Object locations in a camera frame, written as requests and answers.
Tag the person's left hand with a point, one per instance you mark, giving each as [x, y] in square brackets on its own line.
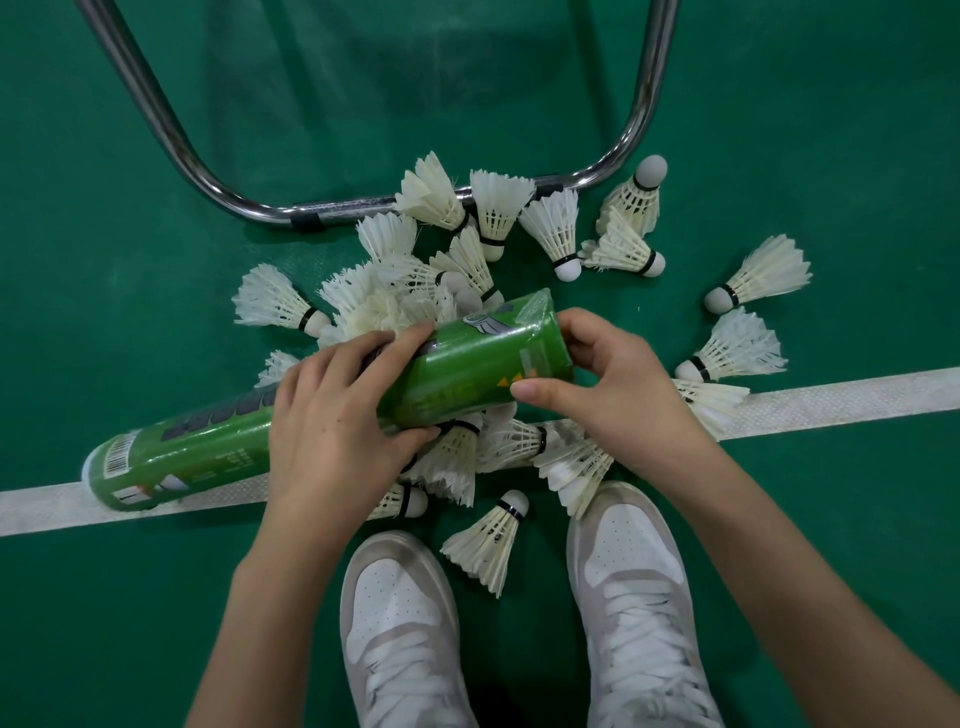
[322, 439]

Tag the person's left shoe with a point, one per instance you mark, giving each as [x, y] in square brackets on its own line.
[397, 619]

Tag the bright green glossy shuttlecock tube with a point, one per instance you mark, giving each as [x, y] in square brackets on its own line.
[187, 454]

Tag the person's left forearm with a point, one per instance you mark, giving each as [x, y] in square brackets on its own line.
[255, 645]

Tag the person's right forearm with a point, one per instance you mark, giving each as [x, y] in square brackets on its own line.
[825, 600]

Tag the pile of white shuttlecocks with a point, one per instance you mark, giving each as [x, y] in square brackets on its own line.
[427, 195]

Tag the person's right hand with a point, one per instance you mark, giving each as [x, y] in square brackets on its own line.
[630, 405]

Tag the person's shoe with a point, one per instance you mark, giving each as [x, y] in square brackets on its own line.
[397, 619]
[637, 577]

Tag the person's right shoe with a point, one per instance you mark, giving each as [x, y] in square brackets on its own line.
[637, 577]

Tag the black chair with chrome frame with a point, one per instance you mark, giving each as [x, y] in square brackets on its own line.
[651, 75]

